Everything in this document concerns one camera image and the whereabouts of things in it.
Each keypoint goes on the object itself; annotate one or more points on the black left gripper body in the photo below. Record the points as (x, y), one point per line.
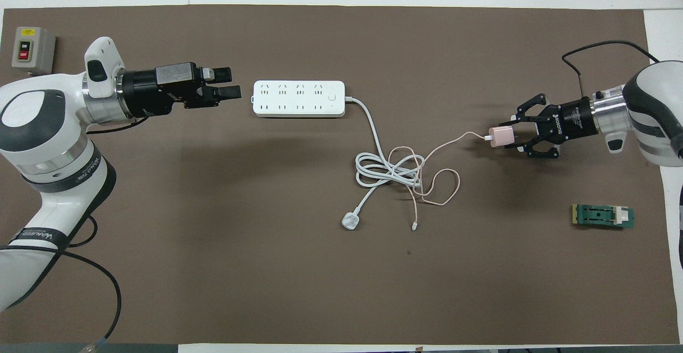
(155, 91)

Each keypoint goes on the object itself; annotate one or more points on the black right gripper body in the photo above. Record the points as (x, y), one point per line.
(575, 118)

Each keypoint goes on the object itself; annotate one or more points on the pink charger adapter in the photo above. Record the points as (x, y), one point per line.
(500, 136)

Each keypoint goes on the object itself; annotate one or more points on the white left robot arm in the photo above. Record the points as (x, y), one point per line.
(42, 129)

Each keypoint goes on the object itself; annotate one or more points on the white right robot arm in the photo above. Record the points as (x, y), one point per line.
(651, 107)

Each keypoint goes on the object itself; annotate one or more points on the white power strip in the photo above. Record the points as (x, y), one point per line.
(299, 99)

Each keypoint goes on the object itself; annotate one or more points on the green circuit board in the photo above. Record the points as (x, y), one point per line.
(600, 216)

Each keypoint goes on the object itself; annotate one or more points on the brown table mat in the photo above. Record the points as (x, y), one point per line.
(267, 267)

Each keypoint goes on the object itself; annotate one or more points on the grey on-off switch box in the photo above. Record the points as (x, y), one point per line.
(33, 49)

